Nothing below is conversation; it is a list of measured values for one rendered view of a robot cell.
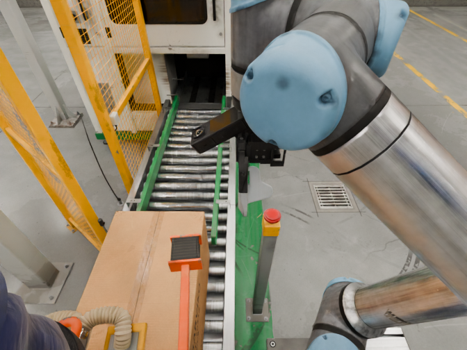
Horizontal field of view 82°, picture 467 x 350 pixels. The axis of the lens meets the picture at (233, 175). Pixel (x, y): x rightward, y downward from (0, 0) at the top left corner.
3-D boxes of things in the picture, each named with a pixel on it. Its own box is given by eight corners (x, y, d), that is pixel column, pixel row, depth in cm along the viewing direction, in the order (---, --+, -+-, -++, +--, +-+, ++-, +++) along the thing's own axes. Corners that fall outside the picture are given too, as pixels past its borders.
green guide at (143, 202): (169, 103, 269) (167, 94, 263) (179, 103, 269) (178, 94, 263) (117, 244, 154) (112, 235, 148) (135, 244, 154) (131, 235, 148)
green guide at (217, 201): (222, 103, 269) (222, 94, 263) (233, 103, 269) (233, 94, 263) (211, 245, 154) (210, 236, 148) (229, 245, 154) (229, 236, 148)
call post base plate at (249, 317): (245, 298, 187) (245, 296, 185) (267, 298, 187) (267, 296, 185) (246, 321, 176) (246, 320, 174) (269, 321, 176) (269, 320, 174)
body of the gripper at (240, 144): (283, 170, 46) (294, 107, 38) (232, 171, 46) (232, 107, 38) (277, 143, 51) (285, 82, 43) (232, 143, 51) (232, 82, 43)
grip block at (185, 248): (172, 245, 79) (169, 235, 76) (202, 242, 80) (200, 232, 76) (170, 272, 73) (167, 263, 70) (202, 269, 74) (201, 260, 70)
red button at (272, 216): (262, 213, 115) (263, 207, 112) (279, 213, 115) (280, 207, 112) (263, 226, 110) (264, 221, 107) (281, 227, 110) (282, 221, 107)
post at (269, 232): (251, 304, 184) (263, 213, 115) (261, 304, 184) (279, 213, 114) (251, 314, 179) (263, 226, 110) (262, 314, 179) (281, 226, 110)
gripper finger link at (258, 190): (273, 221, 46) (274, 167, 44) (238, 221, 46) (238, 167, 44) (270, 215, 49) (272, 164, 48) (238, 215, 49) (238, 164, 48)
